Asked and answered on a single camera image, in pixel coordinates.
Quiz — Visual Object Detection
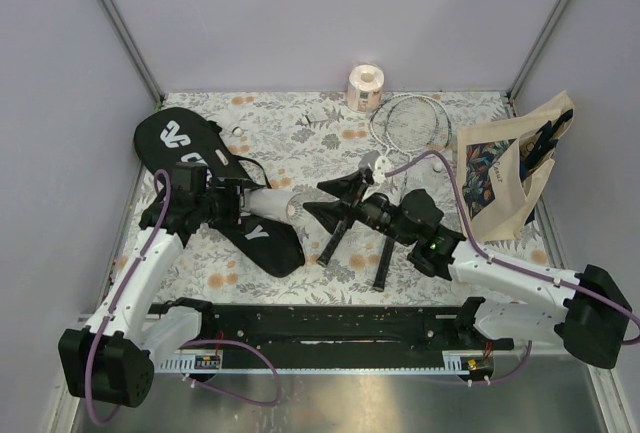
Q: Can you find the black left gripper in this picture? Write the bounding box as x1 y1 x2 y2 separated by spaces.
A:
195 178 267 231

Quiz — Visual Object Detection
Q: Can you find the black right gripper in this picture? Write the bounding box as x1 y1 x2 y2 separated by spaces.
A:
302 169 415 247

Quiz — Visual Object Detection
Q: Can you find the white shuttlecock tube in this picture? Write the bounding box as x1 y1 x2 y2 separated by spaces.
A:
241 189 309 226

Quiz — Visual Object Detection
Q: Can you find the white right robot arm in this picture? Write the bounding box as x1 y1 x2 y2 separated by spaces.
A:
303 173 632 369

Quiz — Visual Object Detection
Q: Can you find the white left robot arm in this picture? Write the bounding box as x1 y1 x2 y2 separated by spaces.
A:
58 163 245 407

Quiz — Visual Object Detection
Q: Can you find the left badminton racket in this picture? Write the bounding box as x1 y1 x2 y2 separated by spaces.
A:
304 94 452 266

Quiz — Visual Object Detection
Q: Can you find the badminton racket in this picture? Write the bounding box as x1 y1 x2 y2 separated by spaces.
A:
304 94 452 266
370 96 450 292

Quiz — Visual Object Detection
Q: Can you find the right badminton racket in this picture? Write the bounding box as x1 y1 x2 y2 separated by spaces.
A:
370 96 450 292

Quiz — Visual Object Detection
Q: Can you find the floral table mat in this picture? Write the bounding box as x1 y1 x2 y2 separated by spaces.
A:
117 90 561 307

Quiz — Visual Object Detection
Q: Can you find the black racket bag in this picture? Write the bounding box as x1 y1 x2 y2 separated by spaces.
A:
133 107 305 278

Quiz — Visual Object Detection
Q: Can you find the pink toilet paper roll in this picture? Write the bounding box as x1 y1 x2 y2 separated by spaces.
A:
346 63 385 113

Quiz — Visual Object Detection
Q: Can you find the beige tote bag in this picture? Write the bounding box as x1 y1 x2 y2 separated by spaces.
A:
457 91 574 242

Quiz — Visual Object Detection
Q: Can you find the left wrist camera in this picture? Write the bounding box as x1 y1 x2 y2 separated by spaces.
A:
171 162 208 195

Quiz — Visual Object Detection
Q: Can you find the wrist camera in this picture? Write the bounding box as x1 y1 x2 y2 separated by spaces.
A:
358 151 392 185
171 162 208 195

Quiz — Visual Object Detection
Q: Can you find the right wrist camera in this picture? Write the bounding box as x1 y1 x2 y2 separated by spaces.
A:
358 151 392 185

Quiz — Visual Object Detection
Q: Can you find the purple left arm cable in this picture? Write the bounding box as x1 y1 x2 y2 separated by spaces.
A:
84 168 176 427

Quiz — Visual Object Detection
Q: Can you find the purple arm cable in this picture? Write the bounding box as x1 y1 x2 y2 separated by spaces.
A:
384 150 640 344
84 168 176 427

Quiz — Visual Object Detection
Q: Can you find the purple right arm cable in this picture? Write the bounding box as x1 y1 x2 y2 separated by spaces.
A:
384 150 640 344

